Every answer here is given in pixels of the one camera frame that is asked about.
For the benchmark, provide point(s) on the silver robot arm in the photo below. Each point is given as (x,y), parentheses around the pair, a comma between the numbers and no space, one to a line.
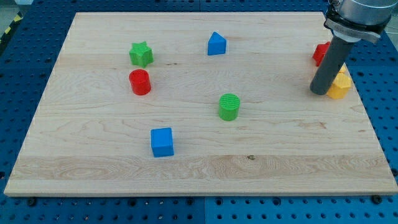
(355,20)

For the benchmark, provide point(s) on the green cylinder block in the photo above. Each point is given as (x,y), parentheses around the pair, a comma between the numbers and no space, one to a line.
(229,105)

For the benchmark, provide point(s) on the blue cube block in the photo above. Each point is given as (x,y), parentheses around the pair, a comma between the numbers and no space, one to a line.
(161,142)

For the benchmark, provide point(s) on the light wooden board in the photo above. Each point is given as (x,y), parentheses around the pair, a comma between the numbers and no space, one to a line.
(90,135)

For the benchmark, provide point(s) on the red cylinder block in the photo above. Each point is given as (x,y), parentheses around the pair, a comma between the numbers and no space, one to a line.
(140,82)

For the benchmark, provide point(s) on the blue triangle block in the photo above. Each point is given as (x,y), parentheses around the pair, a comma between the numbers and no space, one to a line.
(216,44)

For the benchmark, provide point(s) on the green star block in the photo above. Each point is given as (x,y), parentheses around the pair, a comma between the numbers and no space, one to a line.
(141,54)

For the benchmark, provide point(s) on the red block behind rod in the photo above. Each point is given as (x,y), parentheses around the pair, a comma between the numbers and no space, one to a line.
(320,52)

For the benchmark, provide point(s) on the yellow hexagon block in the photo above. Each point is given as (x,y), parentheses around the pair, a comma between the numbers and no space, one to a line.
(341,84)

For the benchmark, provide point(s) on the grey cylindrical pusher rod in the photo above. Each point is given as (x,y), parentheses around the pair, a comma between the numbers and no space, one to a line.
(331,64)

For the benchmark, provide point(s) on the yellow black hazard tape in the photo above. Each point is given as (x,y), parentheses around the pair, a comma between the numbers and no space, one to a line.
(11,29)

